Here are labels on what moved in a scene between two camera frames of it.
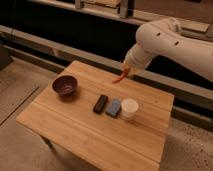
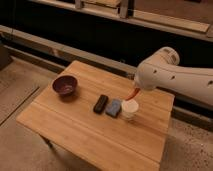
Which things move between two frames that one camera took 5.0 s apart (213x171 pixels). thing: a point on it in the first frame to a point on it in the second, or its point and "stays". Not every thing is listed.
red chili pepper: (123, 75) to (134, 93)
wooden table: (103, 124) stays
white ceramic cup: (128, 108) stays
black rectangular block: (100, 104) stays
